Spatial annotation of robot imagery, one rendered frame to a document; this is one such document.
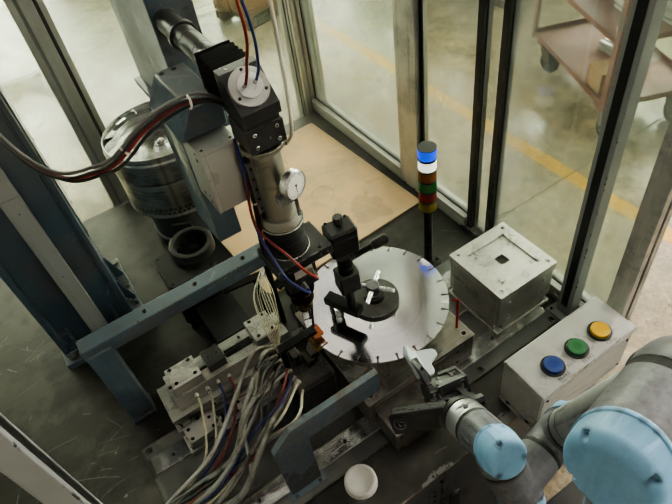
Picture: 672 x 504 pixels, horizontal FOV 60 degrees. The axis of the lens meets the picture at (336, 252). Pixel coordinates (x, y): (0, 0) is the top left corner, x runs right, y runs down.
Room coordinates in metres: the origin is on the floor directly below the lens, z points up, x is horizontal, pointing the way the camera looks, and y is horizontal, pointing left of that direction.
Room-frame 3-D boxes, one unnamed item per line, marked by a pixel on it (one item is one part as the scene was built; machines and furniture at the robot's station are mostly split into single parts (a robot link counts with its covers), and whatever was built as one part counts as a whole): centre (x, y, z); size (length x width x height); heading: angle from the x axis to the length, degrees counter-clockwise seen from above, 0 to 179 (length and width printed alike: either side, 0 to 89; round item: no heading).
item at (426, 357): (0.64, -0.13, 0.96); 0.09 x 0.06 x 0.03; 15
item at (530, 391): (0.65, -0.46, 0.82); 0.28 x 0.11 x 0.15; 116
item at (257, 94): (0.87, 0.14, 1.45); 0.35 x 0.07 x 0.28; 26
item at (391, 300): (0.82, -0.07, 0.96); 0.11 x 0.11 x 0.03
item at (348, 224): (0.76, -0.01, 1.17); 0.06 x 0.05 x 0.20; 107
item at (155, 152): (1.43, 0.43, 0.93); 0.31 x 0.31 x 0.36
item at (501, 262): (0.91, -0.39, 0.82); 0.18 x 0.18 x 0.15; 26
